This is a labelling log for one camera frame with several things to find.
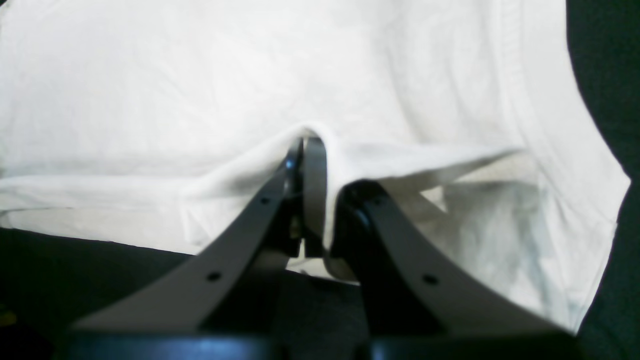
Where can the black table cloth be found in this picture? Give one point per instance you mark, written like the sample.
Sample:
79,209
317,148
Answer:
51,281

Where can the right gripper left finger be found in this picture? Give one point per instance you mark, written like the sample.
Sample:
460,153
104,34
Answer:
231,286

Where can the white T-shirt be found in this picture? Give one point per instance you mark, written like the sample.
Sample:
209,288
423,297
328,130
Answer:
153,122

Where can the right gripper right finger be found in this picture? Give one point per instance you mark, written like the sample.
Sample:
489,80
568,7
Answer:
430,254

